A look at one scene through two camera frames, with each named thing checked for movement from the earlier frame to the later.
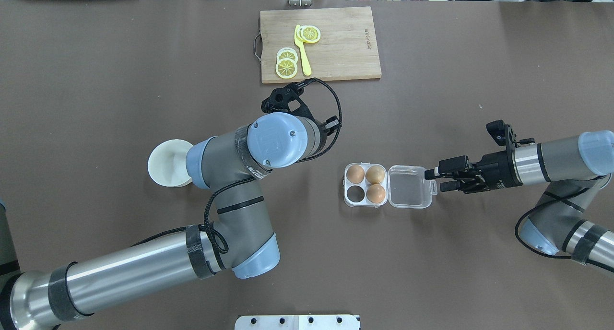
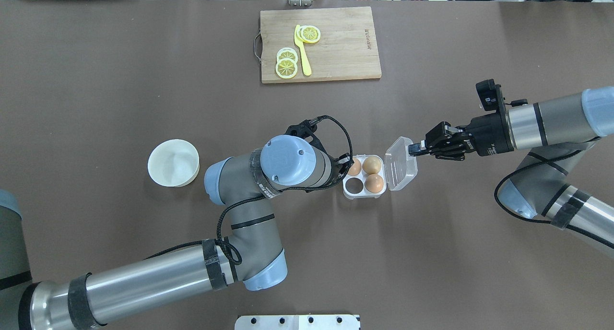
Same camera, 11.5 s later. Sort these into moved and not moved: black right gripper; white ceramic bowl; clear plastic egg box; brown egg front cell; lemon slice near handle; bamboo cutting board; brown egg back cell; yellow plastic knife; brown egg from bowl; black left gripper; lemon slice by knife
Moved: brown egg from bowl; black right gripper; brown egg front cell; clear plastic egg box; black left gripper; brown egg back cell
Not moved: lemon slice near handle; white ceramic bowl; lemon slice by knife; bamboo cutting board; yellow plastic knife
